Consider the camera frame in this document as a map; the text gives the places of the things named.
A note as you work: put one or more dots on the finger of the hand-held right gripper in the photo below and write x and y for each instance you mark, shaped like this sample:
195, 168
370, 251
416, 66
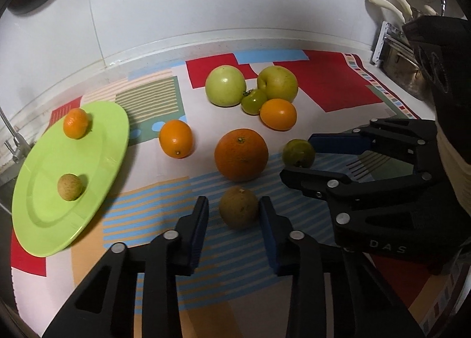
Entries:
338, 143
312, 179

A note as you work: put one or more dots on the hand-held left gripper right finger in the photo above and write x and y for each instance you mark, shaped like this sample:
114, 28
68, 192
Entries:
270, 240

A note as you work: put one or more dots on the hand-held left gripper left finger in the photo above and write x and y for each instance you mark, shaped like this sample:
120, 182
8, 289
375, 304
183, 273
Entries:
198, 236

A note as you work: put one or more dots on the small green citrus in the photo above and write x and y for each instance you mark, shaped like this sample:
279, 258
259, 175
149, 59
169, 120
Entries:
296, 152

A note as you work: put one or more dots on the brown green round fruit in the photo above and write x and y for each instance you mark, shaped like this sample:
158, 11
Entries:
238, 207

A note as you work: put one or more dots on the oval orange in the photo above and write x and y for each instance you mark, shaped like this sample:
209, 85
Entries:
176, 138
278, 114

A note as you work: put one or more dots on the large round orange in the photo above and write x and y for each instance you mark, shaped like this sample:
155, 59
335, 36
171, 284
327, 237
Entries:
241, 154

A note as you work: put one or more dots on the yellow green apple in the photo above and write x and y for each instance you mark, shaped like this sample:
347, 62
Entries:
277, 82

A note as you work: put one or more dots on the green tomato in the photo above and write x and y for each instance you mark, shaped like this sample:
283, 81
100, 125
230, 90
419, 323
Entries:
254, 101

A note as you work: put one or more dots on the brown kiwi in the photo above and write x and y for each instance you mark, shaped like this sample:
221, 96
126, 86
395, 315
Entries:
69, 187

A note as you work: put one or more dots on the green plate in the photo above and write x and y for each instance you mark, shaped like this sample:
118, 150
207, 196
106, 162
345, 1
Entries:
51, 216

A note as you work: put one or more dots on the small round tangerine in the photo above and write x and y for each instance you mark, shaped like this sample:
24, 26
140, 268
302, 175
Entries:
76, 123

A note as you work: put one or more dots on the person's right forearm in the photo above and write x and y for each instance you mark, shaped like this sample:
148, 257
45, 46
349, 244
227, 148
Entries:
456, 170

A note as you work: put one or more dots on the colourful patterned mat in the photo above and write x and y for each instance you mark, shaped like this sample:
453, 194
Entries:
331, 80

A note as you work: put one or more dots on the metal pot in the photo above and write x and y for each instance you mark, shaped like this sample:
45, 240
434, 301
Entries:
408, 78

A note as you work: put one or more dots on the metal dish rack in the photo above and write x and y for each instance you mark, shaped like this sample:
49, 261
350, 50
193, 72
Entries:
386, 41

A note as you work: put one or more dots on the chrome faucet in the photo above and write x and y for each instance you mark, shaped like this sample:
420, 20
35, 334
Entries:
14, 143

